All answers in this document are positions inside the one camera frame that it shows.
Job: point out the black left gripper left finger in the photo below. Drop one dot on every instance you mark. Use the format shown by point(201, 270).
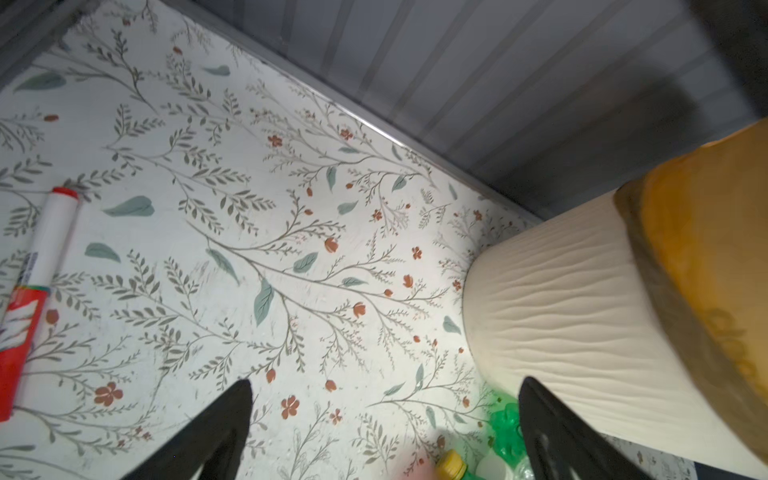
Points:
point(210, 446)

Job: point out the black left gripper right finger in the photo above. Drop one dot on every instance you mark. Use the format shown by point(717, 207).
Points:
point(560, 445)

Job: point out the white ribbed trash bin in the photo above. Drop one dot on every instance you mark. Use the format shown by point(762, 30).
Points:
point(563, 302)

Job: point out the orange bin liner bag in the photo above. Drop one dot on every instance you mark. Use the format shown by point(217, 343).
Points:
point(697, 226)

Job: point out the green bottle yellow cap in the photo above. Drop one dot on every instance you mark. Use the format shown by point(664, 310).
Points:
point(504, 424)

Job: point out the green crushed bottle white label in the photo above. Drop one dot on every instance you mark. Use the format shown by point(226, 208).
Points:
point(452, 466)

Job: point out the red white marker pen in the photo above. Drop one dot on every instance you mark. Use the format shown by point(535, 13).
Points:
point(32, 289)

